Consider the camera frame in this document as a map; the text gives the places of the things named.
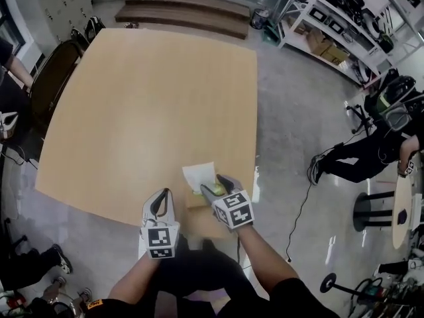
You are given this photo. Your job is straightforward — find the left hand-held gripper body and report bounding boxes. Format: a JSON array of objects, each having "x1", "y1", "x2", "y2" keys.
[{"x1": 138, "y1": 222, "x2": 182, "y2": 260}]

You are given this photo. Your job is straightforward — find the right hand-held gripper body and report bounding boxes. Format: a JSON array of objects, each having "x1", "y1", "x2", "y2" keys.
[{"x1": 211, "y1": 190, "x2": 255, "y2": 233}]

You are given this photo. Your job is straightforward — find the white tissue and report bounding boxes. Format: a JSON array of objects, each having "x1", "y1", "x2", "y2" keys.
[{"x1": 182, "y1": 160, "x2": 217, "y2": 192}]

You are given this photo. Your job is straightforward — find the person's right forearm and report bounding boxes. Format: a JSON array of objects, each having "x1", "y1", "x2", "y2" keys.
[{"x1": 236, "y1": 225, "x2": 301, "y2": 298}]

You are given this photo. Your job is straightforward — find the person's left forearm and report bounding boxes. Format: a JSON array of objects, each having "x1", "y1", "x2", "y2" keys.
[{"x1": 107, "y1": 254, "x2": 160, "y2": 307}]

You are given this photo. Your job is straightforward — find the brown cardboard tissue box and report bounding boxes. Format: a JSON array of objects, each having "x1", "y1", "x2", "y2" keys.
[{"x1": 185, "y1": 182, "x2": 227, "y2": 211}]

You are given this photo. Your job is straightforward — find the person's black clothing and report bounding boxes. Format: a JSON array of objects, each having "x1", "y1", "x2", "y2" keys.
[{"x1": 85, "y1": 238, "x2": 343, "y2": 318}]

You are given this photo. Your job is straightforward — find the black round-base stand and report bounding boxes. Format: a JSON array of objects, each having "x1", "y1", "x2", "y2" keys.
[{"x1": 319, "y1": 271, "x2": 392, "y2": 306}]

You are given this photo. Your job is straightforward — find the dark brown chair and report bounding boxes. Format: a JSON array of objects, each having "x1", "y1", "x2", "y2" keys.
[{"x1": 28, "y1": 39, "x2": 84, "y2": 127}]

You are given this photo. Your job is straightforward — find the round wooden side table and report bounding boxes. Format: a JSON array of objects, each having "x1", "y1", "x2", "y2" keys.
[{"x1": 352, "y1": 173, "x2": 424, "y2": 252}]

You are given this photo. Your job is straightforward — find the brown cardboard boxes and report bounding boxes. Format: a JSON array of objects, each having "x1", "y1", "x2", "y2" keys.
[{"x1": 291, "y1": 17, "x2": 351, "y2": 67}]

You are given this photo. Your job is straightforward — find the black mesh waste bin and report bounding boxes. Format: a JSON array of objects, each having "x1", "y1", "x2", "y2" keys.
[{"x1": 249, "y1": 8, "x2": 270, "y2": 30}]

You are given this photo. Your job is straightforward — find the brown wooden step platform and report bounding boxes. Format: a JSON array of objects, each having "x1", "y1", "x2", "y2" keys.
[{"x1": 114, "y1": 0, "x2": 250, "y2": 40}]

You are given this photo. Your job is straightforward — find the white metal shelf rack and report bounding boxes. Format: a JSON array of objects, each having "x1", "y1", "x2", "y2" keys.
[{"x1": 277, "y1": 0, "x2": 424, "y2": 89}]

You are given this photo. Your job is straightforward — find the white metal locker cabinet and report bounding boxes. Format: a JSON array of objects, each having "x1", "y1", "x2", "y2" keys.
[{"x1": 32, "y1": 0, "x2": 93, "y2": 43}]

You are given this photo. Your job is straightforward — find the black power cable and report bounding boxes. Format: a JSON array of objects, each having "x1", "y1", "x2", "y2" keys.
[{"x1": 286, "y1": 173, "x2": 319, "y2": 264}]

